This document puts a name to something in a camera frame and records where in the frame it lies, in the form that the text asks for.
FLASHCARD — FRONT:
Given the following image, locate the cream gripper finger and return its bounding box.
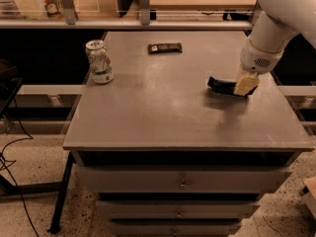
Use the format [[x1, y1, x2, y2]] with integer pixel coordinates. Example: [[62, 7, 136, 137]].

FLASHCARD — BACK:
[[234, 67, 260, 96]]

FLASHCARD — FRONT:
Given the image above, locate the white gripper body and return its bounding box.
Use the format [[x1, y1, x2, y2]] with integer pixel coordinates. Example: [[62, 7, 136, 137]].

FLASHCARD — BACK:
[[240, 39, 283, 74]]

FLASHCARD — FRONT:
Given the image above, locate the dark blue rxbar wrapper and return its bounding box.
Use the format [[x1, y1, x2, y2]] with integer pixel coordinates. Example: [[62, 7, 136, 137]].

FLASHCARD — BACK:
[[206, 76, 259, 97]]

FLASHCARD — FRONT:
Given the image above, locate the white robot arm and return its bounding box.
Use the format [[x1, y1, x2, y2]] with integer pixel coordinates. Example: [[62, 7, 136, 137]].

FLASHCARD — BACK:
[[233, 0, 316, 96]]

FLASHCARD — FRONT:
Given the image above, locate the green white 7up can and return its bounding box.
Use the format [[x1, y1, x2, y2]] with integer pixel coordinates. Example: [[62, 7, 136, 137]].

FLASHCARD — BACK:
[[86, 39, 114, 84]]

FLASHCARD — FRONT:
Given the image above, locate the brown snack bar wrapper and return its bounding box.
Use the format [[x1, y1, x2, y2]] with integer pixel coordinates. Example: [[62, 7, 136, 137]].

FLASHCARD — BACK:
[[148, 42, 182, 54]]

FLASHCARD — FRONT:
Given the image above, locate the grey drawer cabinet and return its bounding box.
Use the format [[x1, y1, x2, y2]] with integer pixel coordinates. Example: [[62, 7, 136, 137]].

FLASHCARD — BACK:
[[63, 32, 313, 226]]

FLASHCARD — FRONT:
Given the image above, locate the top grey drawer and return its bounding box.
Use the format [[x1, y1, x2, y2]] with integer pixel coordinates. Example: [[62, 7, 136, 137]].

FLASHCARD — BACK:
[[78, 166, 291, 194]]

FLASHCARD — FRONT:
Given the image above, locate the grey drawer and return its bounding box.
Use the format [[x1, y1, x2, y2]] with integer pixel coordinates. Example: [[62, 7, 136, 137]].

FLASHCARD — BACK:
[[78, 166, 291, 194], [96, 200, 260, 220], [110, 220, 241, 237]]

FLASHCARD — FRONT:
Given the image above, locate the wooden box corner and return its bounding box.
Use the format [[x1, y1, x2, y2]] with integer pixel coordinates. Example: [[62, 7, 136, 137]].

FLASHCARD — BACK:
[[302, 177, 316, 219]]

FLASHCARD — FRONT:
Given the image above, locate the middle grey drawer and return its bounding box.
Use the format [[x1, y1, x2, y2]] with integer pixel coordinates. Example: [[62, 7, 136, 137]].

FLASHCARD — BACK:
[[96, 200, 260, 220]]

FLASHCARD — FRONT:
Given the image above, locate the bottom grey drawer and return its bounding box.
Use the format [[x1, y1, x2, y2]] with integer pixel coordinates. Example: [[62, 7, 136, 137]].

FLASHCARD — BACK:
[[110, 220, 241, 237]]

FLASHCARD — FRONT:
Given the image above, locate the orange snack bag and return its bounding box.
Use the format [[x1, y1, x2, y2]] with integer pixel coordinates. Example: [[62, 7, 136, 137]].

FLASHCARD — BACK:
[[43, 0, 63, 18]]

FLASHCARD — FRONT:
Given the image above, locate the clear plastic bag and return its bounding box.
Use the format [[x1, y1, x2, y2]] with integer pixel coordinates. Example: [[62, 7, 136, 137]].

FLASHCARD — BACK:
[[13, 0, 45, 20]]

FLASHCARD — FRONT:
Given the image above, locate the dark side table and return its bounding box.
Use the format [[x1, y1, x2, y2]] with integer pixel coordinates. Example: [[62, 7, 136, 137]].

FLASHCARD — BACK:
[[0, 59, 23, 118]]

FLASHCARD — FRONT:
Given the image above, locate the black table leg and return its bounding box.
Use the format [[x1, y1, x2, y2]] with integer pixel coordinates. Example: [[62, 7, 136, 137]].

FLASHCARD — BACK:
[[47, 153, 74, 234]]

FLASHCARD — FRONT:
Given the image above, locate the grey metal shelf rail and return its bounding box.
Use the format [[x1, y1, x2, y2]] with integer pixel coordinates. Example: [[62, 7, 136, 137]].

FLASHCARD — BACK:
[[0, 0, 257, 30]]

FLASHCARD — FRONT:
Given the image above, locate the black floor cable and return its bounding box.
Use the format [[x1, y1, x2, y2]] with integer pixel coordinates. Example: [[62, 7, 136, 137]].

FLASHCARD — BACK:
[[0, 97, 40, 237]]

